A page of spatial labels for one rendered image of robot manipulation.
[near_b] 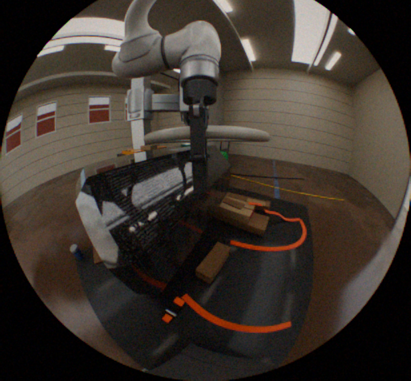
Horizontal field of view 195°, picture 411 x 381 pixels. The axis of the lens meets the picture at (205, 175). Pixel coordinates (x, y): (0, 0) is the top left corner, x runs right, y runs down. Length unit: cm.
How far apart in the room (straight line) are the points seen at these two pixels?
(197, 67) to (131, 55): 17
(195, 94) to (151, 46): 17
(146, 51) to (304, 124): 555
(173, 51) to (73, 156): 655
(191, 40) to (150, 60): 10
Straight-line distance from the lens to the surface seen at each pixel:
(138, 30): 37
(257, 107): 557
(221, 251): 98
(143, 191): 51
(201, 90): 25
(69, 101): 706
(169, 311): 92
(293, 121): 555
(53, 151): 678
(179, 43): 32
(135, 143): 164
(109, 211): 46
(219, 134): 26
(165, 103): 167
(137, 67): 36
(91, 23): 409
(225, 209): 126
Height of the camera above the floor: 94
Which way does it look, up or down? 20 degrees down
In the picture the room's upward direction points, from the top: straight up
